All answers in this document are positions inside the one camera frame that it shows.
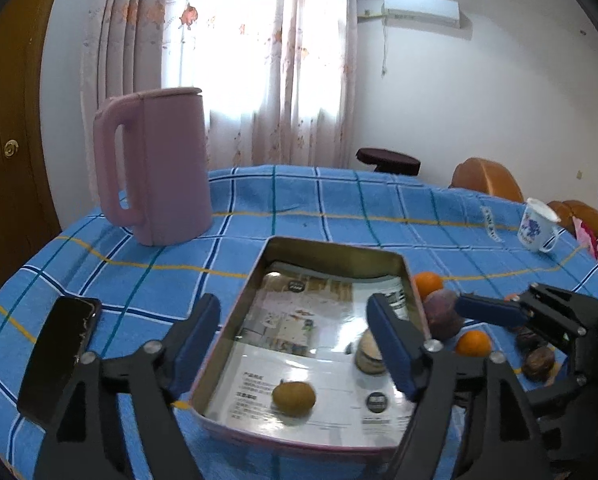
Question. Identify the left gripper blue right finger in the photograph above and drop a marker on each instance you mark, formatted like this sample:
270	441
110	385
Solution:
501	439

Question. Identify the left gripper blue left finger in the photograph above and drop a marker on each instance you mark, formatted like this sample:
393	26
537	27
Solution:
85	439

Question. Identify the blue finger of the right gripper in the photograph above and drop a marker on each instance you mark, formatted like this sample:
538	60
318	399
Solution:
490	310

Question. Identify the small oval orange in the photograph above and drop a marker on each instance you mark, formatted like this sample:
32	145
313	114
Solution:
474	343

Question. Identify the dark passion fruit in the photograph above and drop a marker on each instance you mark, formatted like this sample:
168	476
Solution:
527	341
538	363

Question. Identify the dark purple mangosteen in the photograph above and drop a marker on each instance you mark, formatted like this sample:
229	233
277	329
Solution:
443	321

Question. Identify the yellow-green longan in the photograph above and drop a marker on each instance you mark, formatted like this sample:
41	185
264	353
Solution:
294	398

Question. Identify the blue plaid tablecloth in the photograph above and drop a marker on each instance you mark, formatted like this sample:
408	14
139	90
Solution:
468	238

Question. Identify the white enamel mug blue flowers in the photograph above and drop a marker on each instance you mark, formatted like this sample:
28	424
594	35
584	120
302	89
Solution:
539	227

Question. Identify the pink red floral cloth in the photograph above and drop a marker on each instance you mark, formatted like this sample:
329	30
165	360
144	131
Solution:
586	237

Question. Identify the black smartphone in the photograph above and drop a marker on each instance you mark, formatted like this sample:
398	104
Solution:
64	336

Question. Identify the orange leather sofa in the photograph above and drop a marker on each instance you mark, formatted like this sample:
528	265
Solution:
570	210

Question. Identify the printed paper leaflet in tin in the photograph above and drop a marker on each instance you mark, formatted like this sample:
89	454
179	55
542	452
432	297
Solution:
304	326

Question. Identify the orange leather armchair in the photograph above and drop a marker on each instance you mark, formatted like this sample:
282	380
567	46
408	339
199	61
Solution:
488	177

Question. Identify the pink metal tin box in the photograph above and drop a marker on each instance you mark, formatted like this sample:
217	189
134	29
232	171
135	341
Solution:
322	257

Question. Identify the dark round stool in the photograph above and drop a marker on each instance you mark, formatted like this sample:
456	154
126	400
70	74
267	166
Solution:
389	162

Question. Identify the wooden door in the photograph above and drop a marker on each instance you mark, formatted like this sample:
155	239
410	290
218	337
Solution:
28	219

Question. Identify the pink electric kettle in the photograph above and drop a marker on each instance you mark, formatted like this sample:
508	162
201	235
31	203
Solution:
151	164

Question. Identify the brass door knob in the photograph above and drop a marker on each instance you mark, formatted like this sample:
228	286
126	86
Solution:
10	148

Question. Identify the white air conditioner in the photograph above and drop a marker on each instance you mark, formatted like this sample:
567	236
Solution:
438	12

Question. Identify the sheer floral curtain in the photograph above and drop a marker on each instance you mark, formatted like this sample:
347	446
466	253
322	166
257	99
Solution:
277	76

